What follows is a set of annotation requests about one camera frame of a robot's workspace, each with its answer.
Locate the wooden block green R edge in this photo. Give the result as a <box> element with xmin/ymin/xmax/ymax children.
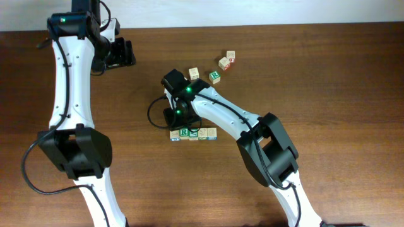
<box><xmin>179</xmin><ymin>128</ymin><xmax>189</xmax><ymax>140</ymax></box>

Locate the wooden block green V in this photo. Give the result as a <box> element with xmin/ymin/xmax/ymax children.
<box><xmin>189</xmin><ymin>131</ymin><xmax>199</xmax><ymax>141</ymax></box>

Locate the wooden block green N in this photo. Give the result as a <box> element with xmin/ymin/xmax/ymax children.
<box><xmin>198</xmin><ymin>128</ymin><xmax>208</xmax><ymax>140</ymax></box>

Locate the wooden block blue L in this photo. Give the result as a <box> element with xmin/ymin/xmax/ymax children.
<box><xmin>207</xmin><ymin>128</ymin><xmax>217</xmax><ymax>140</ymax></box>

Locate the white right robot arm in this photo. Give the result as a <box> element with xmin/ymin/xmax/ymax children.
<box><xmin>161</xmin><ymin>69</ymin><xmax>326</xmax><ymax>227</ymax></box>

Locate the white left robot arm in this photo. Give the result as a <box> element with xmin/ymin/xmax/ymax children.
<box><xmin>35</xmin><ymin>1</ymin><xmax>136</xmax><ymax>226</ymax></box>

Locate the wooden block green side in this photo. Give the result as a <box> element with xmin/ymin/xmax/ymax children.
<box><xmin>189</xmin><ymin>67</ymin><xmax>199</xmax><ymax>80</ymax></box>

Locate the wooden block red Q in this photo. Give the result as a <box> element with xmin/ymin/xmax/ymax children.
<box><xmin>218</xmin><ymin>57</ymin><xmax>231</xmax><ymax>71</ymax></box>

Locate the wooden block red 9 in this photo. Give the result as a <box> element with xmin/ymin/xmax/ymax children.
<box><xmin>226</xmin><ymin>50</ymin><xmax>235</xmax><ymax>62</ymax></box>

